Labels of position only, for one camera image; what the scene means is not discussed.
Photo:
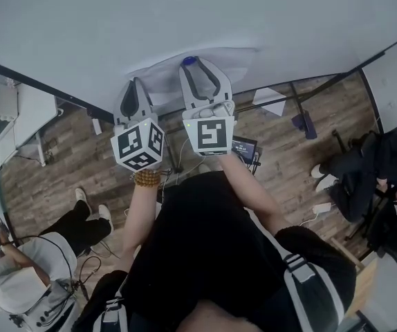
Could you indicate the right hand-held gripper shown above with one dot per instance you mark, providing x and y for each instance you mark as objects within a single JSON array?
[{"x": 212, "y": 133}]

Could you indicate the small white card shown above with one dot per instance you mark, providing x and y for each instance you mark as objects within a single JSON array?
[{"x": 97, "y": 126}]

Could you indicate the white desk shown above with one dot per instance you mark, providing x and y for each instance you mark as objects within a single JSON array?
[{"x": 34, "y": 116}]

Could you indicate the person's left forearm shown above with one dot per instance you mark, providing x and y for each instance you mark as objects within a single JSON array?
[{"x": 139, "y": 213}]

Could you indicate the purple cloth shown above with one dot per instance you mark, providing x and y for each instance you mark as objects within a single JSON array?
[{"x": 304, "y": 123}]

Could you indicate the flat white sheet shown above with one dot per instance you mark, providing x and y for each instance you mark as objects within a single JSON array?
[{"x": 269, "y": 99}]

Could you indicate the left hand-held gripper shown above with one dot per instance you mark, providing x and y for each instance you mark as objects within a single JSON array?
[{"x": 133, "y": 144}]

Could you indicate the white power adapter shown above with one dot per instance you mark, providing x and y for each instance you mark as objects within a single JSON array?
[{"x": 323, "y": 207}]

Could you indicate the small black display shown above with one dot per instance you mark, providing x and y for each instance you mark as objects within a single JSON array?
[{"x": 243, "y": 149}]

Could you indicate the person's black top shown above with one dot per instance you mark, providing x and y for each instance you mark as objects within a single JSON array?
[{"x": 202, "y": 240}]

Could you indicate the black office chair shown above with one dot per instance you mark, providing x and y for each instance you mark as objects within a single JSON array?
[{"x": 395, "y": 244}]

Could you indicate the blue round magnet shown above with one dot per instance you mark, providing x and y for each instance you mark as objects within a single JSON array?
[{"x": 189, "y": 60}]

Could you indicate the person's right forearm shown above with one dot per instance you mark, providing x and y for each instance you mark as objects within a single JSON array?
[{"x": 250, "y": 192}]

